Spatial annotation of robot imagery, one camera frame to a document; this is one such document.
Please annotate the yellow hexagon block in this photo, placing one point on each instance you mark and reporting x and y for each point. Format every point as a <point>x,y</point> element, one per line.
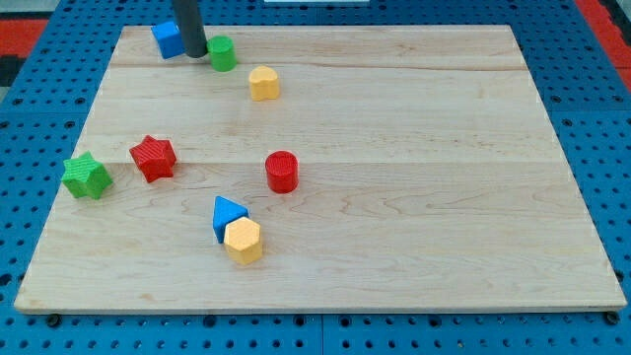
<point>243,242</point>

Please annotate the yellow heart block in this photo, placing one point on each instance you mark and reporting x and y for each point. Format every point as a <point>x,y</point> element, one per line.
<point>264,84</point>

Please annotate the red cylinder block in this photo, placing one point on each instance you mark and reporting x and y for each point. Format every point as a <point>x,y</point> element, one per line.
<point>282,171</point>

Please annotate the light wooden board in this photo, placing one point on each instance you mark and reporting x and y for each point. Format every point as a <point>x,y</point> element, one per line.
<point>430,181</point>

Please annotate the green cylinder block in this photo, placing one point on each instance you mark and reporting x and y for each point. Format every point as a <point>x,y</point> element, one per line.
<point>222,53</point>

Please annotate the blue cube block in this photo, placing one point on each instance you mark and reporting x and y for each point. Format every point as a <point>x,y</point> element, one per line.
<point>168,39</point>

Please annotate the green star block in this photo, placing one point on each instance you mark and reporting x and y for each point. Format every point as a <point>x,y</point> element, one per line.
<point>84,176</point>

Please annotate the blue triangle block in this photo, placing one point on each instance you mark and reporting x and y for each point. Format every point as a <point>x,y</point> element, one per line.
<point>226,211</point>

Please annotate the red star block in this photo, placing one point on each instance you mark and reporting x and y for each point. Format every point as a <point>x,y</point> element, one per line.
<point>155,158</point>

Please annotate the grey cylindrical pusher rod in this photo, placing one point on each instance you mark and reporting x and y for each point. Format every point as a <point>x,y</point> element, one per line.
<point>189,22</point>

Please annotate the blue perforated base mat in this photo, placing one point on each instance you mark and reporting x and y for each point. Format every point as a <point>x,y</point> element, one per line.
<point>42,115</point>

